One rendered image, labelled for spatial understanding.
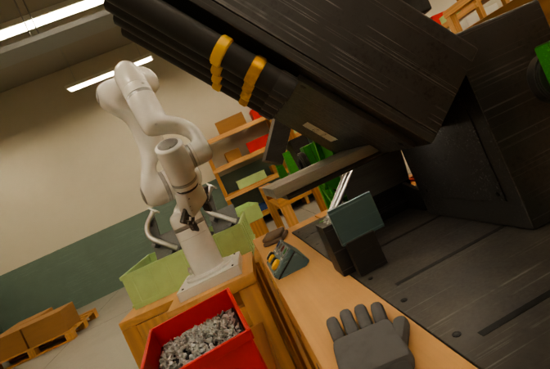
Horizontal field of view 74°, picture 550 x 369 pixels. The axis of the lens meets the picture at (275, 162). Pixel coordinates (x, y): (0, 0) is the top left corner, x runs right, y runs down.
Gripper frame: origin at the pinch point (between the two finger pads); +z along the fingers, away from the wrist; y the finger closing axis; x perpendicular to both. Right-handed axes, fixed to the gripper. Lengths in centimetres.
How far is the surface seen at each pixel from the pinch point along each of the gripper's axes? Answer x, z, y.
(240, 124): -286, 286, -477
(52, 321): -393, 332, -45
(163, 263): -40, 44, -5
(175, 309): -4.1, 20.3, 23.7
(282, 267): 39.5, -11.3, 20.2
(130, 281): -53, 47, 6
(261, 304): 21.2, 27.1, 11.4
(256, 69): 48, -66, 26
